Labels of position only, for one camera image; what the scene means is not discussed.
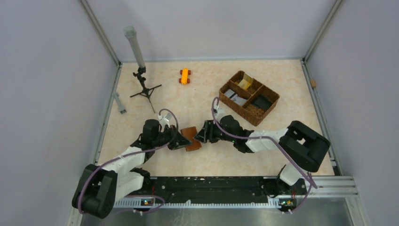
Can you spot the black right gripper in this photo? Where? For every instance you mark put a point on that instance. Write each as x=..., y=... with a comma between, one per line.
x=207, y=133

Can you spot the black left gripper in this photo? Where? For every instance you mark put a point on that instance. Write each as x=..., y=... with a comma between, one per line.
x=180, y=141

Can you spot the brown leather card holder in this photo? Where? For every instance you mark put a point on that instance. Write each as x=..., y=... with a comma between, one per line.
x=189, y=133

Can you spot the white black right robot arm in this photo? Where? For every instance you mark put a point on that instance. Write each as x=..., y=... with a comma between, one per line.
x=302, y=146

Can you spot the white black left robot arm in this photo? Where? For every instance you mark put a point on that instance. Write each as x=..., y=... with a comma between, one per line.
x=101, y=186

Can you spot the black card in basket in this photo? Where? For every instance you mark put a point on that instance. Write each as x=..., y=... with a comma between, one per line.
x=261, y=102

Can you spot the woven wicker divided basket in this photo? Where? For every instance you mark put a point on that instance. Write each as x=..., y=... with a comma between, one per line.
x=250, y=113

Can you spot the orange toy car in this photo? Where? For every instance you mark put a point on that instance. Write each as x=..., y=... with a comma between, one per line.
x=184, y=79

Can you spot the small wooden block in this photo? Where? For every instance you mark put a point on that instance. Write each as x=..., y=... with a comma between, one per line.
x=313, y=83

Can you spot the black tripod with grey tube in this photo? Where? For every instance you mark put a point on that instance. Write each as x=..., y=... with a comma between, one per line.
x=131, y=35

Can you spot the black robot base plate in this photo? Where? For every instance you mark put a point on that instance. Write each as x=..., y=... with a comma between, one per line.
x=219, y=190

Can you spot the grey metal bracket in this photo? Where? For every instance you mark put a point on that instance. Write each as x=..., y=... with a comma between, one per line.
x=121, y=107

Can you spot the aluminium frame rail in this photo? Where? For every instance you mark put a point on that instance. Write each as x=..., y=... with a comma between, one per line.
x=339, y=185

